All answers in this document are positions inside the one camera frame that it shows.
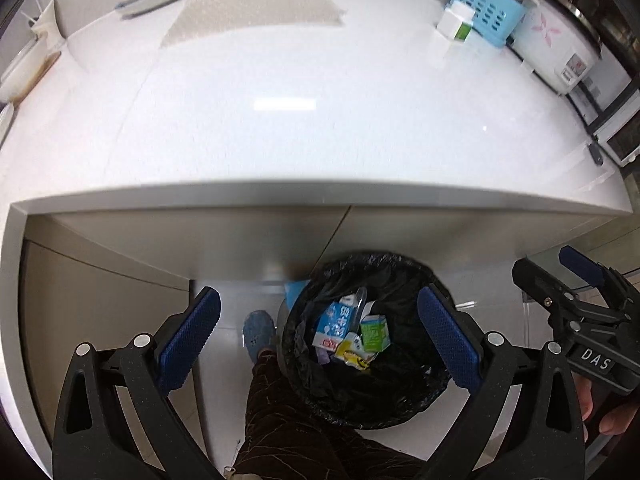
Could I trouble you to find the clear plastic sleeve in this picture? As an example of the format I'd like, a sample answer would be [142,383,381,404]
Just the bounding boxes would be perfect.
[345,287,369,331]

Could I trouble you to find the white toaster oven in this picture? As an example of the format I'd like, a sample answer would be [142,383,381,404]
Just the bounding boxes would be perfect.
[570,40,640,166]

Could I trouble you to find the white floral rice cooker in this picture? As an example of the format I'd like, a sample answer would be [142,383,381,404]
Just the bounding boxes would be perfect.
[507,0,603,96]

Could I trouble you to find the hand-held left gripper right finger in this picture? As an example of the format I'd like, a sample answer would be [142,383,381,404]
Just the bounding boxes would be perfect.
[416,284,588,480]

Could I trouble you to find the blue plastic item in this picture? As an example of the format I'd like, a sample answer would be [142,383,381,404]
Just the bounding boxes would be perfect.
[284,280,313,306]

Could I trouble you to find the white utensil holder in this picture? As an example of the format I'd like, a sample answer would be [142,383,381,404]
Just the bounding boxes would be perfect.
[30,0,67,43]

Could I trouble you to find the blue utensil basket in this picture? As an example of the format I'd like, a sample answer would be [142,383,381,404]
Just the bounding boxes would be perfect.
[450,0,528,50]

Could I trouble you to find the person's leg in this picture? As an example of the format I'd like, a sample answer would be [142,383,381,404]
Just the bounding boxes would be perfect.
[234,349,426,480]

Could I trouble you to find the round wooden coaster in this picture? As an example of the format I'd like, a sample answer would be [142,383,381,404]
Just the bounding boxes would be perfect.
[15,50,63,106]

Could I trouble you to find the large white bowl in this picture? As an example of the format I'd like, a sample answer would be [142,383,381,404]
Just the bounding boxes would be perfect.
[0,35,51,103]

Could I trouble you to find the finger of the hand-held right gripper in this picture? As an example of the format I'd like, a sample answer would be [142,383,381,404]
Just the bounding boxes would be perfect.
[511,257,583,328]
[557,245,640,319]

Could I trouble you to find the blue striped plate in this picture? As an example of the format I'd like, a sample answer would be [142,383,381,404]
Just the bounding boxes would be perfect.
[0,102,16,146]

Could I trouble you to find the black metal rack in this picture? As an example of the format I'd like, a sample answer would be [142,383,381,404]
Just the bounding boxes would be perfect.
[575,0,640,171]

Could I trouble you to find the blue slipper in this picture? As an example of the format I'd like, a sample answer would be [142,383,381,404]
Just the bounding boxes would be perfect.
[242,310,277,363]

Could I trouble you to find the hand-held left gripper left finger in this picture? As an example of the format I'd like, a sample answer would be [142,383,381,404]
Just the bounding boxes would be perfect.
[52,286,223,480]

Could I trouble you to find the black trash bin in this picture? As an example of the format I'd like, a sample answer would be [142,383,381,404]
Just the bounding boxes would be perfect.
[280,252,458,431]

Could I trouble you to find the person's right hand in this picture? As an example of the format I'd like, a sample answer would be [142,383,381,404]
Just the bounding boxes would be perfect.
[575,375,640,437]

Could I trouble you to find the green white carton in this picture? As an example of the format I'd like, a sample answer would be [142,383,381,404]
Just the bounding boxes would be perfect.
[360,314,392,353]

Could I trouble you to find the clear bubble wrap sheet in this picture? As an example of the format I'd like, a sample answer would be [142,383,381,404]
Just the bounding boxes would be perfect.
[160,0,346,51]

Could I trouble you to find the blue white milk carton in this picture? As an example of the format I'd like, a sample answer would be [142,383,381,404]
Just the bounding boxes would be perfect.
[312,302,357,352]

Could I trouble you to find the yellow snack wrapper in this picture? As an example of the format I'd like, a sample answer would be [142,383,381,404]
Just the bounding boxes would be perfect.
[334,332,376,371]

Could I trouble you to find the white pill bottle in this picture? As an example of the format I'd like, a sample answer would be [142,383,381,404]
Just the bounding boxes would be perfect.
[436,1,476,42]

